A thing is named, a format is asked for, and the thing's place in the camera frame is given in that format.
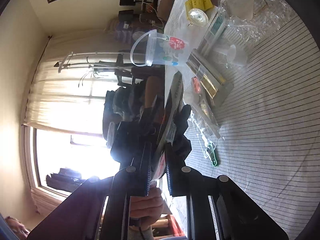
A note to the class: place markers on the clear bag of utensils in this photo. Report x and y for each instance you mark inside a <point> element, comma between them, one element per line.
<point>212,80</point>

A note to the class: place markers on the white floor stand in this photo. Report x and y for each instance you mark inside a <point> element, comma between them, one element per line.
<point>87,66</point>

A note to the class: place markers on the yellow paper packet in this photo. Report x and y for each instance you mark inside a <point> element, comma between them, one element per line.
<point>198,1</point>

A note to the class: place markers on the clear thread spool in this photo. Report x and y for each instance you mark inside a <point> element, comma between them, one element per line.
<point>198,17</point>

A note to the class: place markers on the person's left hand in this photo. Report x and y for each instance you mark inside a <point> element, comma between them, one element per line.
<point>146,210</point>

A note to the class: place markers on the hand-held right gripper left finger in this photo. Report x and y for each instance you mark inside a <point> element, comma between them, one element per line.
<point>146,180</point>

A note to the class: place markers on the green carabiner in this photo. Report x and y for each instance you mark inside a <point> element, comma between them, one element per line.
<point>213,158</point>

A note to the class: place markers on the clear crumpled plastic wrap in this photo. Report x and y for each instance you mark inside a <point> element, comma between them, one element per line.
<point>252,10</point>

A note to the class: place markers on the purple tissue boxes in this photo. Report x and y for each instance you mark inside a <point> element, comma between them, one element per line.
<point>126,31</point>

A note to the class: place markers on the red label sachet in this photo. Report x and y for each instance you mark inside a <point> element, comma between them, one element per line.
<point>196,85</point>

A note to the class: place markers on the dark chocolate packet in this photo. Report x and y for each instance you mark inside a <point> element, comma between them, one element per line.
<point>172,100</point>

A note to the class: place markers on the black speaker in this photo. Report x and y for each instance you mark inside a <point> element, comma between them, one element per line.
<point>125,15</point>
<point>127,1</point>

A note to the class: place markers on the clear plastic bucket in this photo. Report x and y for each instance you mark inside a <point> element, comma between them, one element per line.
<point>165,48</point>

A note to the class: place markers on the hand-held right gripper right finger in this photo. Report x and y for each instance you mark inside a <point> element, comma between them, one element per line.
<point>172,180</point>

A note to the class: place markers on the white striped desktop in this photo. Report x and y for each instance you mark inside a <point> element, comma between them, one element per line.
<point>262,130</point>

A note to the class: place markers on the pile of clothes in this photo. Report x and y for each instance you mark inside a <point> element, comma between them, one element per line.
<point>122,102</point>

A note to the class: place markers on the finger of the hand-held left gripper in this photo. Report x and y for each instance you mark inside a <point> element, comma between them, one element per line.
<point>152,118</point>
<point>182,125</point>

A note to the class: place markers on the window with sheer curtain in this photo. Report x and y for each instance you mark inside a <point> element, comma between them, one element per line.
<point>62,105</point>

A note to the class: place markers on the brown wooden armchair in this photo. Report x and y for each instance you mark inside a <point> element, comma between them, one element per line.
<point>153,92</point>

